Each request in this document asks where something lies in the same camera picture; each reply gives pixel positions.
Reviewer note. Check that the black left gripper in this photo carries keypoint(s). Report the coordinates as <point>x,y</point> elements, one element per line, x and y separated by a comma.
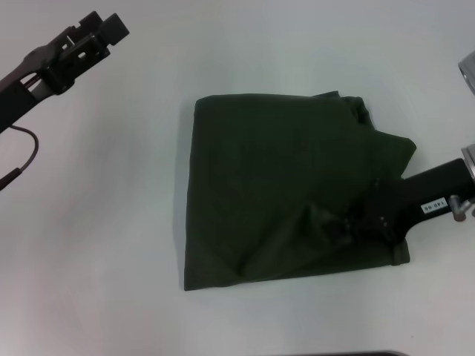
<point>41,74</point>

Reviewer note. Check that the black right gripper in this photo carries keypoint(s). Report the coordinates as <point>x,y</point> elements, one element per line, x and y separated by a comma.
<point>419,196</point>

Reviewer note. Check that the dark green FREE t-shirt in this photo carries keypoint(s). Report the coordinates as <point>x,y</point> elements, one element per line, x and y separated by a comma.
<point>278,185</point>

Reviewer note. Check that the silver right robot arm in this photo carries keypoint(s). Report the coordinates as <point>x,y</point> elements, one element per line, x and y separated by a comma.
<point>469,161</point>

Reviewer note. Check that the dark rounded base edge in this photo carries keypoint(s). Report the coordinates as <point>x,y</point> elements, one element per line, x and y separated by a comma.
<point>371,353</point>

